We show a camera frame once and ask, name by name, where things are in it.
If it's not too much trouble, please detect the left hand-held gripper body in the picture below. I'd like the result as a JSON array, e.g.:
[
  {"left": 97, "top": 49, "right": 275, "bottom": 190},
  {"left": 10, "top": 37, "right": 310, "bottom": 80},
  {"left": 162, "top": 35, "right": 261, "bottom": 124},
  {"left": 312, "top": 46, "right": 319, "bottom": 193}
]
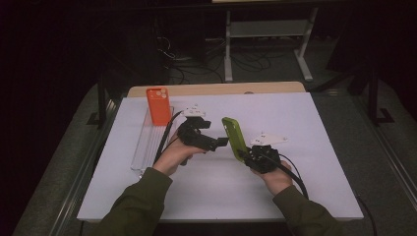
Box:
[{"left": 176, "top": 104, "right": 207, "bottom": 150}]

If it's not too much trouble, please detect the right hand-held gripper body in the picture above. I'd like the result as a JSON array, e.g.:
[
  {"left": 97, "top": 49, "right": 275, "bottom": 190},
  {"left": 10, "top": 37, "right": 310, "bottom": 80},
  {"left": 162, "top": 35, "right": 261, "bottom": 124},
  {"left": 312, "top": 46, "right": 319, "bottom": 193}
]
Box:
[{"left": 247, "top": 132, "right": 289, "bottom": 174}]

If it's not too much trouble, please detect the green clown phone case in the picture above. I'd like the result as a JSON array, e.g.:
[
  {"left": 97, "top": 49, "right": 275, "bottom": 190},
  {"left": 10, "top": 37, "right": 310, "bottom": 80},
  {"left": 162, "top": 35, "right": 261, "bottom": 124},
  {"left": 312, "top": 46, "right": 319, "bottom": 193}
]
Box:
[{"left": 221, "top": 116, "right": 251, "bottom": 164}]

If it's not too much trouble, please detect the orange phone case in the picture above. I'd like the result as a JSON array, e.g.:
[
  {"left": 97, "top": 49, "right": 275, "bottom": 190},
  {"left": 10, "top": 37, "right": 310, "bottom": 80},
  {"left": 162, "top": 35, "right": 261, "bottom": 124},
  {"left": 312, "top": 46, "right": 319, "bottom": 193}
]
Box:
[{"left": 146, "top": 87, "right": 172, "bottom": 127}]

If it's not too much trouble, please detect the clear plastic rack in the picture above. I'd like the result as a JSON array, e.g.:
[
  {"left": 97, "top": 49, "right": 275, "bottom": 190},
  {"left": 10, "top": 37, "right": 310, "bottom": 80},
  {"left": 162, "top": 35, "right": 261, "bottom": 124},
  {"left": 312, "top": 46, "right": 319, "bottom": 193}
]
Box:
[{"left": 130, "top": 104, "right": 176, "bottom": 178}]

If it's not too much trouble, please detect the person's right hand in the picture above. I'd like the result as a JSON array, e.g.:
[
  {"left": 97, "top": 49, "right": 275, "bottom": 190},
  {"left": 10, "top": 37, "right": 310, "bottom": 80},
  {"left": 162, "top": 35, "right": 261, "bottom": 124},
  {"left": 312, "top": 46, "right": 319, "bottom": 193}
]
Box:
[{"left": 251, "top": 160, "right": 293, "bottom": 197}]

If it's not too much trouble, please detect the person's left hand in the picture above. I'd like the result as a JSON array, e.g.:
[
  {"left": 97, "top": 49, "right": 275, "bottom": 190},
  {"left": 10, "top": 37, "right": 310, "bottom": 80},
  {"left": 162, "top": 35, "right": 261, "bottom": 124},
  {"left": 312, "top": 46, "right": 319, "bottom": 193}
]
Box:
[{"left": 151, "top": 131, "right": 206, "bottom": 177}]

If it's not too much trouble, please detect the wooden table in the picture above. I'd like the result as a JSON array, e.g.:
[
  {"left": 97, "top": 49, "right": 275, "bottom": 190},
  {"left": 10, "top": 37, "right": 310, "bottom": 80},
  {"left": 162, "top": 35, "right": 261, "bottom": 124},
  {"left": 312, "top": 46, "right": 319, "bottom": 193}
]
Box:
[{"left": 127, "top": 81, "right": 307, "bottom": 98}]

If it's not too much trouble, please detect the black floor stand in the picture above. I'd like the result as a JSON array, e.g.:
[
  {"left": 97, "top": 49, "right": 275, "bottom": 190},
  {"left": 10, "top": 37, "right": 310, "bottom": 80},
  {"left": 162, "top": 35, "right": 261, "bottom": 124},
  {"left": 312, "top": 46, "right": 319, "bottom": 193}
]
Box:
[
  {"left": 367, "top": 62, "right": 396, "bottom": 126},
  {"left": 87, "top": 73, "right": 114, "bottom": 130}
]

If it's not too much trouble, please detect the white metal stand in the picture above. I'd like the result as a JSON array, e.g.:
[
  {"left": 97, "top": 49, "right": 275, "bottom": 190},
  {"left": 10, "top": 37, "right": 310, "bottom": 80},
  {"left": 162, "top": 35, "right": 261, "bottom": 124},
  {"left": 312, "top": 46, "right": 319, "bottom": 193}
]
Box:
[{"left": 223, "top": 7, "right": 320, "bottom": 83}]

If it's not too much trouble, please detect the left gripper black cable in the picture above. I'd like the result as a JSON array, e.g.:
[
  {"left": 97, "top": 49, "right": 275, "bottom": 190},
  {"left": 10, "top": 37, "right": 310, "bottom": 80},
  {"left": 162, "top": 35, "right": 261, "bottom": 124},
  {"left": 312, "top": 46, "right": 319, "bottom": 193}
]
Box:
[{"left": 152, "top": 110, "right": 184, "bottom": 165}]

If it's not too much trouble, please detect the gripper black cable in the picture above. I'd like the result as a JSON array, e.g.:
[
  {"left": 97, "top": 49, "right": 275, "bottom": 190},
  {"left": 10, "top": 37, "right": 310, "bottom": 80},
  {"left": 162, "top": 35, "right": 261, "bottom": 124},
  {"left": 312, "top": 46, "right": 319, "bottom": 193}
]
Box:
[
  {"left": 270, "top": 152, "right": 310, "bottom": 201},
  {"left": 152, "top": 110, "right": 184, "bottom": 165}
]

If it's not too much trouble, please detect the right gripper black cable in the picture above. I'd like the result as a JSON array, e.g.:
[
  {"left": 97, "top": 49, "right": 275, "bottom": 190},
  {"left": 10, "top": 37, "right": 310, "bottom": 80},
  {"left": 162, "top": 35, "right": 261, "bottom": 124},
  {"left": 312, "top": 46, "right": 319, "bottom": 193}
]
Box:
[{"left": 270, "top": 152, "right": 310, "bottom": 201}]

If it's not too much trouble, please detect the bundle of floor cables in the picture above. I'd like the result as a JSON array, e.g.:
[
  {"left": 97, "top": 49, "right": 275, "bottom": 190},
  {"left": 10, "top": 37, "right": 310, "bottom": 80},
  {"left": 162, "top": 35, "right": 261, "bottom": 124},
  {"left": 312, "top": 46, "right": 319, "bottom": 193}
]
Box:
[{"left": 155, "top": 35, "right": 273, "bottom": 85}]

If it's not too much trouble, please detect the metal rail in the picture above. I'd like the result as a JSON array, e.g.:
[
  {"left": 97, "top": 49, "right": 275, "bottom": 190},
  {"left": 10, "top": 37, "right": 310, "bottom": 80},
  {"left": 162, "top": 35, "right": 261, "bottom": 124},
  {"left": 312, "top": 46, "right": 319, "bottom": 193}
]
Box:
[
  {"left": 48, "top": 97, "right": 123, "bottom": 236},
  {"left": 355, "top": 96, "right": 417, "bottom": 207}
]

